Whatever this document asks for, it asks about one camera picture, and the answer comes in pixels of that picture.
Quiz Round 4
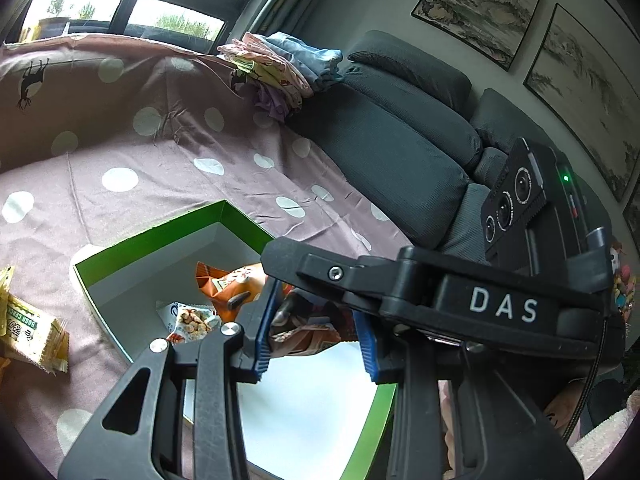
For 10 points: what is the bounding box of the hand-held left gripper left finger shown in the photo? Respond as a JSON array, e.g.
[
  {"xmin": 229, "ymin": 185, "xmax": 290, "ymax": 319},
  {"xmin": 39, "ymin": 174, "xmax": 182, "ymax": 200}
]
[{"xmin": 57, "ymin": 278, "xmax": 281, "ymax": 480}]

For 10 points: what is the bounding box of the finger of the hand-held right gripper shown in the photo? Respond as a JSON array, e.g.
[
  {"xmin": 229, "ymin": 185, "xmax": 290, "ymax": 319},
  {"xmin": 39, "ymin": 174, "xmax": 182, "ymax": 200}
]
[{"xmin": 261, "ymin": 236, "xmax": 416, "ymax": 312}]

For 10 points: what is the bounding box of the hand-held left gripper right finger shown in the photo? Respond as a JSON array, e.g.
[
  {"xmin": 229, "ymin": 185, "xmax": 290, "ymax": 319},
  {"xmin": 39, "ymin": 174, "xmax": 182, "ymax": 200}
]
[{"xmin": 352, "ymin": 307, "xmax": 581, "ymax": 480}]

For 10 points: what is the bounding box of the brown red snack packet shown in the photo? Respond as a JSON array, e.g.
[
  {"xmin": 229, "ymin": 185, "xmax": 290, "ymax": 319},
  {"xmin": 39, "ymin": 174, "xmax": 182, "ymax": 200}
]
[{"xmin": 267, "ymin": 290, "xmax": 362, "ymax": 358}]

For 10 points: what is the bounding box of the green cardboard box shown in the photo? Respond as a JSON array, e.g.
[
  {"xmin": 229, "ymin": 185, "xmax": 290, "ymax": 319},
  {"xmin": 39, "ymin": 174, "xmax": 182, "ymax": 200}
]
[{"xmin": 72, "ymin": 200, "xmax": 398, "ymax": 480}]

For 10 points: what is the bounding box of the orange snack packet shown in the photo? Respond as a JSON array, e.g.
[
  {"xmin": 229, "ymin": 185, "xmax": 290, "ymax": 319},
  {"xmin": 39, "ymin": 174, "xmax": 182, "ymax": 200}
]
[{"xmin": 195, "ymin": 261, "xmax": 267, "ymax": 323}]

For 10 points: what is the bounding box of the white blue nut packet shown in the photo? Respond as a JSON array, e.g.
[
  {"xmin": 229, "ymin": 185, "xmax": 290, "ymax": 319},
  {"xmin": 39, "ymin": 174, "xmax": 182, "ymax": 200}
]
[{"xmin": 156, "ymin": 301, "xmax": 223, "ymax": 346}]

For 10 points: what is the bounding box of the colourful patterned object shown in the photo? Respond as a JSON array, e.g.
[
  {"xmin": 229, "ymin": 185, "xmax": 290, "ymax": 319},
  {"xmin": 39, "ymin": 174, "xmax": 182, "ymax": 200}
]
[{"xmin": 607, "ymin": 242, "xmax": 639, "ymax": 322}]

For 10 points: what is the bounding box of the grey sofa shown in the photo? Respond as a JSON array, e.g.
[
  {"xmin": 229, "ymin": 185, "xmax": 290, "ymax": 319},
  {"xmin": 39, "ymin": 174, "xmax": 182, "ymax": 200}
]
[{"xmin": 285, "ymin": 30, "xmax": 526, "ymax": 266}]

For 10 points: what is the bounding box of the pink fluffy cloth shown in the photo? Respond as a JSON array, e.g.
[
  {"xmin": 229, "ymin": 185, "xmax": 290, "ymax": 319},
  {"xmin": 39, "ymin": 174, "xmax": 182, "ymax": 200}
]
[{"xmin": 570, "ymin": 407, "xmax": 637, "ymax": 467}]

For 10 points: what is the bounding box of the purple garment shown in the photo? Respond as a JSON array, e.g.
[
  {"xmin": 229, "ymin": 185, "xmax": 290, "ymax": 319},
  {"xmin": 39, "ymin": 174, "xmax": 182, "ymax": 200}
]
[{"xmin": 252, "ymin": 82, "xmax": 302, "ymax": 123}]

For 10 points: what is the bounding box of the pink polka-dot bed sheet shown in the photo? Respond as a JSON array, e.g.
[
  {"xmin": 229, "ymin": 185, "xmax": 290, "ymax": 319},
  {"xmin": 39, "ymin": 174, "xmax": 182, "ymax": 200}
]
[{"xmin": 0, "ymin": 32, "xmax": 416, "ymax": 461}]

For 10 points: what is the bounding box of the pile of folded clothes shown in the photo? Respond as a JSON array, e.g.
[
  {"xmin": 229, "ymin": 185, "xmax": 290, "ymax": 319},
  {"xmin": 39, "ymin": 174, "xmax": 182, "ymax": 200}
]
[{"xmin": 217, "ymin": 32, "xmax": 315, "ymax": 107}]

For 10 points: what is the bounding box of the blue-grey folded garment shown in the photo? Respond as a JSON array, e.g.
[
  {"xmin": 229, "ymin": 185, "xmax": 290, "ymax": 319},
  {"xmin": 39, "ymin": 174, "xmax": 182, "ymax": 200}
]
[{"xmin": 264, "ymin": 31, "xmax": 346, "ymax": 94}]

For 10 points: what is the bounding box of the yellow cracker packet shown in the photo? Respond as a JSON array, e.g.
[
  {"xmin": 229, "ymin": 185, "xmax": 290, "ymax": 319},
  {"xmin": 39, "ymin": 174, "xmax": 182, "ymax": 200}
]
[
  {"xmin": 0, "ymin": 265, "xmax": 16, "ymax": 307},
  {"xmin": 0, "ymin": 292, "xmax": 71, "ymax": 376}
]

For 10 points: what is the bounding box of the framed landscape painting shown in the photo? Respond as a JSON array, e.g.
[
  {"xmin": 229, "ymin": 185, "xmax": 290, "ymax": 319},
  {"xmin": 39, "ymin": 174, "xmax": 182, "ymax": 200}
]
[
  {"xmin": 522, "ymin": 4, "xmax": 640, "ymax": 203},
  {"xmin": 411, "ymin": 0, "xmax": 544, "ymax": 72}
]

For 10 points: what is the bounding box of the window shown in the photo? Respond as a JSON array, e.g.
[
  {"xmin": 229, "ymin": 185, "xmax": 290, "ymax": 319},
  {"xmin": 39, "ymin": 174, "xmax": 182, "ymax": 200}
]
[{"xmin": 22, "ymin": 0, "xmax": 258, "ymax": 45}]

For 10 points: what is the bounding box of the black braided cable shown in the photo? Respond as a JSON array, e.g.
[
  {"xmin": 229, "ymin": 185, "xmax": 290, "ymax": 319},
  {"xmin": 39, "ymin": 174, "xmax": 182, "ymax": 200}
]
[{"xmin": 562, "ymin": 310, "xmax": 610, "ymax": 443}]

